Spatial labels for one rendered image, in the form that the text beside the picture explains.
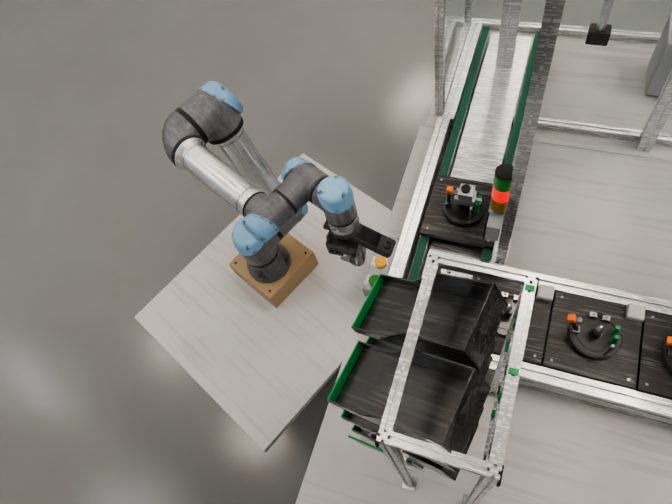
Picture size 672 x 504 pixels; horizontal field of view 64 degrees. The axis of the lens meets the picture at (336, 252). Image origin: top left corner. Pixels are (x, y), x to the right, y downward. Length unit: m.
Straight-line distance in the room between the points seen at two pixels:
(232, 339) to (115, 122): 2.47
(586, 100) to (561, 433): 1.25
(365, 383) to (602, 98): 1.63
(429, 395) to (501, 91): 1.51
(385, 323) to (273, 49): 3.16
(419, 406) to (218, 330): 1.09
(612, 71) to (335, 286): 1.37
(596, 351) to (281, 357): 0.95
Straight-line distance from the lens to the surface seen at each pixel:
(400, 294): 1.10
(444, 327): 1.02
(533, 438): 1.73
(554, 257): 1.93
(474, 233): 1.81
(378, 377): 1.05
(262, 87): 3.80
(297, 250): 1.87
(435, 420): 0.96
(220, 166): 1.35
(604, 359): 1.71
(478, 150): 2.07
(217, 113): 1.49
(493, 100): 2.23
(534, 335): 1.69
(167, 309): 2.05
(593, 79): 2.42
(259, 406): 1.81
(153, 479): 2.87
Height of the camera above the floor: 2.55
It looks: 60 degrees down
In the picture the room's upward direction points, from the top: 20 degrees counter-clockwise
